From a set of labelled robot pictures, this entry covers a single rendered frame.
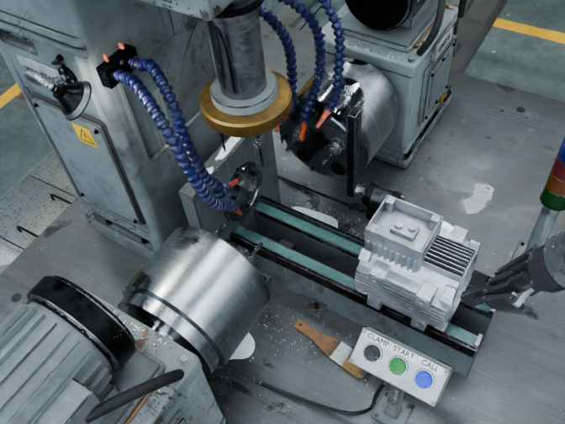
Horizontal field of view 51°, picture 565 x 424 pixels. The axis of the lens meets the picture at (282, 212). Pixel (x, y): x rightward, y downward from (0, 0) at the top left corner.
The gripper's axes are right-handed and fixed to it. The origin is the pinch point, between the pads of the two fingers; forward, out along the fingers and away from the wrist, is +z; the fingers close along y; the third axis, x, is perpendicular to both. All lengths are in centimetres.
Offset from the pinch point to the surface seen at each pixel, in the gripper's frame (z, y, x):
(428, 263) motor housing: 5.9, -2.3, -9.1
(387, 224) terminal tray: 10.1, -6.2, -19.0
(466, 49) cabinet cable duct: 127, -214, -5
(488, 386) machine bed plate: 22.5, 0.6, 22.4
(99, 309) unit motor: 1, 44, -50
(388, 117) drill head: 21, -39, -30
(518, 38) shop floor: 119, -240, 14
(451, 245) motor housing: 4.8, -8.6, -7.1
